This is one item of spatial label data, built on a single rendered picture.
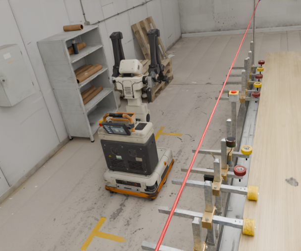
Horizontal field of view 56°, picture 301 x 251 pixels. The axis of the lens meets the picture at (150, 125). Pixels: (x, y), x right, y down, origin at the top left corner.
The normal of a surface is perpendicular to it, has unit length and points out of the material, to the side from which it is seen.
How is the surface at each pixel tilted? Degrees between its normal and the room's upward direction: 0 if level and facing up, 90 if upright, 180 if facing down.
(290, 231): 0
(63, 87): 90
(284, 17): 90
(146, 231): 0
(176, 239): 0
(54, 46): 90
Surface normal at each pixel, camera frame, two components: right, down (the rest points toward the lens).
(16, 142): 0.92, 0.06
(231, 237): -0.15, -0.86
